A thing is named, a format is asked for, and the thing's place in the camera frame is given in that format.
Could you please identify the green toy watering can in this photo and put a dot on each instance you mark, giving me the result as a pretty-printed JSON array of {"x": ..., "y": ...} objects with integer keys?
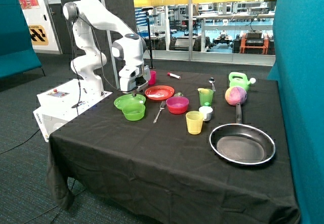
[{"x": 241, "y": 80}]

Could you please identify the pink plastic cup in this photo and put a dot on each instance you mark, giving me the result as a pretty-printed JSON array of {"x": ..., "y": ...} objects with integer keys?
[{"x": 152, "y": 80}]

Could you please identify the silver metal fork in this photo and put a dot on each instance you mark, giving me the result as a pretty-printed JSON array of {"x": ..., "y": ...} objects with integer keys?
[{"x": 162, "y": 107}]

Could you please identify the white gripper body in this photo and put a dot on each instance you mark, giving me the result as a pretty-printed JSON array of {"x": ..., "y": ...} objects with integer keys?
[{"x": 134, "y": 78}]

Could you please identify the small white jar green lid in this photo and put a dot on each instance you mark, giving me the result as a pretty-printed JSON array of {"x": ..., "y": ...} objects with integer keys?
[{"x": 207, "y": 111}]

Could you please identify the orange-red plastic bowl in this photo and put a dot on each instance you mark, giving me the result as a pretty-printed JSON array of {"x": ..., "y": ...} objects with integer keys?
[{"x": 177, "y": 108}]

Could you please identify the silver metal spoon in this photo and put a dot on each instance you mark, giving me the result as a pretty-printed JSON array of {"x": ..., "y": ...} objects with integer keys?
[{"x": 212, "y": 81}]

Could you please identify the white lab workbench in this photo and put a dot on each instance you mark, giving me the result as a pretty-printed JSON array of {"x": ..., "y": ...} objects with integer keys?
[{"x": 235, "y": 22}]

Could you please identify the orange-red plastic plate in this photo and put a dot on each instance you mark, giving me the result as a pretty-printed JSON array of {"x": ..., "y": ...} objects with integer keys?
[{"x": 159, "y": 92}]

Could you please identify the yellow black warning sign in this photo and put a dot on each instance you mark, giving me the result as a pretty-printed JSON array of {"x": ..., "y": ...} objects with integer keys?
[{"x": 38, "y": 35}]

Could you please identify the red white marker pen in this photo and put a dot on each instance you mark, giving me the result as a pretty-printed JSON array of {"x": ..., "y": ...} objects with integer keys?
[{"x": 174, "y": 75}]

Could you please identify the teal sofa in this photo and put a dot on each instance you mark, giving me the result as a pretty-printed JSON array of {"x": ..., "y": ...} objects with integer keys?
[{"x": 17, "y": 54}]

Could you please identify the white robot control box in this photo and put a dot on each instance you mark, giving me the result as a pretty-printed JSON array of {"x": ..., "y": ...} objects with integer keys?
[{"x": 63, "y": 103}]

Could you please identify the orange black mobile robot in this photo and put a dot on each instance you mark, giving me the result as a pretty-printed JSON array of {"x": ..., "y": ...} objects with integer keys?
[{"x": 256, "y": 42}]

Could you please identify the multicolour plush ball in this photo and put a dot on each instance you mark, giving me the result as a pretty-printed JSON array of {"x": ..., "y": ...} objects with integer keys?
[{"x": 235, "y": 95}]

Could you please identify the green transparent plastic cup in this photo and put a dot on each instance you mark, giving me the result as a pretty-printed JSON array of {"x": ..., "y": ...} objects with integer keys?
[{"x": 206, "y": 96}]

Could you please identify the teal partition wall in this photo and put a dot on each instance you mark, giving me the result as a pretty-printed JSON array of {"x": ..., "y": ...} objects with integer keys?
[{"x": 298, "y": 69}]

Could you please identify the green plastic plate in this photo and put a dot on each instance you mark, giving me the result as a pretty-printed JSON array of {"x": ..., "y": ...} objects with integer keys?
[{"x": 128, "y": 99}]

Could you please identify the green plastic bowl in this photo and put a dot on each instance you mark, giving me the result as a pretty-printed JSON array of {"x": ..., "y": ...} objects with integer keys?
[{"x": 134, "y": 112}]

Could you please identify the yellow plastic cup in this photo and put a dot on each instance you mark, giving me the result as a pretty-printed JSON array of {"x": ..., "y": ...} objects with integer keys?
[{"x": 194, "y": 120}]

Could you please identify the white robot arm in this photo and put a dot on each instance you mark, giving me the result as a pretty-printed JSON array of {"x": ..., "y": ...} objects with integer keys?
[{"x": 96, "y": 31}]

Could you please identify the green toy bell pepper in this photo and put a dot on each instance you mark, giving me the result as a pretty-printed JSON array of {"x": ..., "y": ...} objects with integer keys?
[{"x": 179, "y": 94}]

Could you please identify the black frying pan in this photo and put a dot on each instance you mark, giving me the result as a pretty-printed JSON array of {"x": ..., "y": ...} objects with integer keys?
[{"x": 242, "y": 144}]

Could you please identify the purple plastic bowl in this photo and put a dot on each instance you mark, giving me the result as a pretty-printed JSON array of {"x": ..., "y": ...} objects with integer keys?
[{"x": 177, "y": 102}]

